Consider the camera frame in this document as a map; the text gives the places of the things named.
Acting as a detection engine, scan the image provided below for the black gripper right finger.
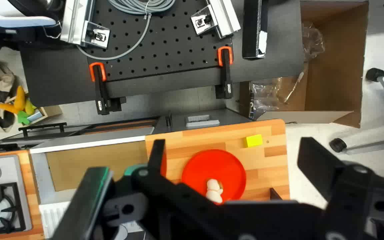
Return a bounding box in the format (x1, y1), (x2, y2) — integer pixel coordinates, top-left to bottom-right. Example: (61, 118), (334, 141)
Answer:
(297, 136), (384, 224)

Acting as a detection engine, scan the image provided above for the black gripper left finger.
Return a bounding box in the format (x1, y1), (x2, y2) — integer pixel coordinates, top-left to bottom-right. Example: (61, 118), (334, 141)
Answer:
(130, 138), (189, 210)

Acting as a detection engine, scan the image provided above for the white toy sink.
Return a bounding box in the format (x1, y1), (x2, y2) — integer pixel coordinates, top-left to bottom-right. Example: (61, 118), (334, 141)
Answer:
(29, 134), (152, 240)

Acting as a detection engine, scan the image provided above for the gray office chair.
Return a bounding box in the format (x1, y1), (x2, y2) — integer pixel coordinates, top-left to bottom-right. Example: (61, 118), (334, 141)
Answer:
(328, 66), (384, 154)

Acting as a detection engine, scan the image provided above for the red round plate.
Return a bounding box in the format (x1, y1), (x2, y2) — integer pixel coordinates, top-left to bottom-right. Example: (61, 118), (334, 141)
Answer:
(180, 148), (248, 204)

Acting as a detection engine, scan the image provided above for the white toy food piece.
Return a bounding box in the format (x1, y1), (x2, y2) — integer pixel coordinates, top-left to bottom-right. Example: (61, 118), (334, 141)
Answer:
(204, 177), (225, 205)

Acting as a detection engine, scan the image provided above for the yellow block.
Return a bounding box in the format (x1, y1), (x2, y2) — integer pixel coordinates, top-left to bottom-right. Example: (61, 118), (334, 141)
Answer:
(244, 133), (264, 149)

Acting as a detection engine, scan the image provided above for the wooden toy kitchen counter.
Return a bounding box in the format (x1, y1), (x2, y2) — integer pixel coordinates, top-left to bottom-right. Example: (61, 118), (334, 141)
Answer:
(0, 118), (290, 240)

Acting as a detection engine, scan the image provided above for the open cardboard box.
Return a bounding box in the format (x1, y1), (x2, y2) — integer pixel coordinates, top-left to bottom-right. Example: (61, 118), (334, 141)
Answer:
(248, 0), (370, 129)

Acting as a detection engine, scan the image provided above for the black perforated board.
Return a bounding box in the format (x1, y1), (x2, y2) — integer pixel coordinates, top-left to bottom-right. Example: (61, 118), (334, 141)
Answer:
(77, 0), (237, 82)

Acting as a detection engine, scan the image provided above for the black rectangular bar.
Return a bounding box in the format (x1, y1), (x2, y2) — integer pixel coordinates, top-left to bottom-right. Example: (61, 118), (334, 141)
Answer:
(241, 0), (269, 61)

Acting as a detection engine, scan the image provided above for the cardboard tray with toys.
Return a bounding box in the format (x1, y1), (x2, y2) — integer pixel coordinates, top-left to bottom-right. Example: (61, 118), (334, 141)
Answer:
(0, 53), (64, 136)

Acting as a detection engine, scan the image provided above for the black clamp orange handle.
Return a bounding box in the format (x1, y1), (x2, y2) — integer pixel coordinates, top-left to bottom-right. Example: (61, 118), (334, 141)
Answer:
(88, 61), (126, 116)
(213, 44), (236, 100)

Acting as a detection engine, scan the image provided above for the black bar handle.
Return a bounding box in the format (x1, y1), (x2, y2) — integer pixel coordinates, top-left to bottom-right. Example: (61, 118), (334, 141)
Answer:
(17, 121), (69, 137)

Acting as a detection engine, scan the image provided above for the aluminum mounting bracket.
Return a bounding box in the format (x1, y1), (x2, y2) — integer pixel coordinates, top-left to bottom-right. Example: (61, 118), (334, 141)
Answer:
(60, 0), (112, 49)
(189, 0), (242, 40)

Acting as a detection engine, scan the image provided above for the gray coiled cable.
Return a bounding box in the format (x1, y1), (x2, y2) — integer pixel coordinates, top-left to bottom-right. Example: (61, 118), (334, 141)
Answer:
(76, 0), (176, 62)

